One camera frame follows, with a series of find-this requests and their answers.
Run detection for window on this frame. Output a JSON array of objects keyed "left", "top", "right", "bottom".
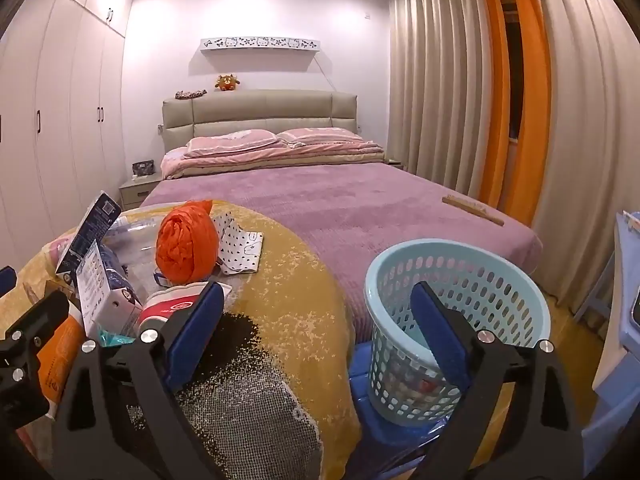
[{"left": 500, "top": 0, "right": 523, "bottom": 141}]

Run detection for light blue plastic basket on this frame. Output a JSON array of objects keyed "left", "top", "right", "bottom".
[{"left": 364, "top": 240, "right": 551, "bottom": 428}]

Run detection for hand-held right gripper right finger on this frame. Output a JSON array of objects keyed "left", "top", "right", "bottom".
[{"left": 410, "top": 281, "right": 586, "bottom": 480}]

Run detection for wooden bed brush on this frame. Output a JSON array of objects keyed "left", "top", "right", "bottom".
[{"left": 442, "top": 195, "right": 506, "bottom": 227}]

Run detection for white patterned paper bag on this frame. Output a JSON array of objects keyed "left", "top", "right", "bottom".
[{"left": 210, "top": 210, "right": 265, "bottom": 276}]

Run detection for yellow printed blanket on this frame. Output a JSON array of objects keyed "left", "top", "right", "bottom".
[{"left": 0, "top": 200, "right": 363, "bottom": 480}]

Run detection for orange packet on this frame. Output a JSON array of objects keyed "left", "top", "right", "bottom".
[{"left": 37, "top": 312, "right": 86, "bottom": 406}]

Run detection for pink pillow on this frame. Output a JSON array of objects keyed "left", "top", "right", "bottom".
[
  {"left": 276, "top": 127, "right": 366, "bottom": 147},
  {"left": 185, "top": 129, "right": 278, "bottom": 158}
]

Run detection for orange curtain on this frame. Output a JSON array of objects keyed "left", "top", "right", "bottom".
[
  {"left": 472, "top": 0, "right": 521, "bottom": 208},
  {"left": 500, "top": 0, "right": 553, "bottom": 226}
]

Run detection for dark blue carton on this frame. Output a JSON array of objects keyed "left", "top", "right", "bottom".
[{"left": 55, "top": 191, "right": 123, "bottom": 276}]

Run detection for beige padded headboard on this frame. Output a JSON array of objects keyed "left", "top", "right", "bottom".
[{"left": 161, "top": 90, "right": 360, "bottom": 161}]

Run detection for orange plastic bag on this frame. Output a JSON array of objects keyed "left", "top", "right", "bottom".
[{"left": 155, "top": 199, "right": 221, "bottom": 283}]

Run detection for white and blue carton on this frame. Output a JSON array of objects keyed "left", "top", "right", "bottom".
[{"left": 75, "top": 240, "right": 146, "bottom": 338}]

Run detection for white decorated wall shelf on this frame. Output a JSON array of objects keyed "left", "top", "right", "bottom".
[{"left": 200, "top": 36, "right": 317, "bottom": 54}]

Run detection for beige curtain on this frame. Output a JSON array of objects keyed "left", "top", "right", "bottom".
[
  {"left": 387, "top": 0, "right": 501, "bottom": 206},
  {"left": 520, "top": 0, "right": 640, "bottom": 311}
]

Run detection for white wardrobe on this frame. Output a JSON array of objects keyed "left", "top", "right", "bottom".
[{"left": 0, "top": 0, "right": 133, "bottom": 261}]

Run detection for teal wrapper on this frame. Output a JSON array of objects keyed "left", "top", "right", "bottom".
[{"left": 97, "top": 327, "right": 136, "bottom": 348}]

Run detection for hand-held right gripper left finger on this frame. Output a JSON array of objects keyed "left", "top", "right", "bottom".
[{"left": 50, "top": 281, "right": 226, "bottom": 480}]

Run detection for clear plastic bottle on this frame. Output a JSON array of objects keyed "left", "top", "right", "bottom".
[{"left": 100, "top": 212, "right": 163, "bottom": 281}]

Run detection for blue plastic stool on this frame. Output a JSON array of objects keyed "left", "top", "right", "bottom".
[{"left": 347, "top": 342, "right": 501, "bottom": 466}]

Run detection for light blue desk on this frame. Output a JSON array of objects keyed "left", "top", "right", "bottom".
[{"left": 582, "top": 210, "right": 640, "bottom": 461}]

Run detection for red and white packet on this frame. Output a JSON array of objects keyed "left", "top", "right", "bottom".
[{"left": 137, "top": 282, "right": 233, "bottom": 341}]

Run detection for bed with purple cover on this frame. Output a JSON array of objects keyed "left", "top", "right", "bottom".
[{"left": 140, "top": 162, "right": 543, "bottom": 346}]

